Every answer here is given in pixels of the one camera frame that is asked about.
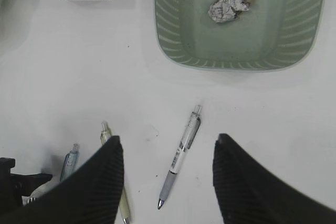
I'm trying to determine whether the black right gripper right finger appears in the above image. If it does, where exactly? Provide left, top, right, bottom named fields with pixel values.
left=213, top=133, right=335, bottom=223

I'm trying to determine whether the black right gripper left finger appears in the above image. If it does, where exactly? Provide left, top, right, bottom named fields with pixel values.
left=1, top=136, right=124, bottom=223

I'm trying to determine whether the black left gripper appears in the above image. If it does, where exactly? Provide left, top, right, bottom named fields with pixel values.
left=1, top=157, right=52, bottom=206

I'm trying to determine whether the white paper ball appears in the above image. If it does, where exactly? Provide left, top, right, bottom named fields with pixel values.
left=207, top=0, right=254, bottom=23

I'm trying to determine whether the blue grip ballpoint pen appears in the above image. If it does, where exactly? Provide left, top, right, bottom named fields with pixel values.
left=60, top=143, right=79, bottom=182

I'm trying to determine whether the cream grip ballpoint pen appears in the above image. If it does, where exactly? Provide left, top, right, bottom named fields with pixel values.
left=100, top=121, right=131, bottom=224

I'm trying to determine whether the grey grip ballpoint pen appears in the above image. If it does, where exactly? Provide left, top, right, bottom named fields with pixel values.
left=157, top=105, right=202, bottom=210

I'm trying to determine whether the pale green plastic basket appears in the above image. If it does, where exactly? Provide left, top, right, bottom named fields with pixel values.
left=154, top=0, right=324, bottom=71

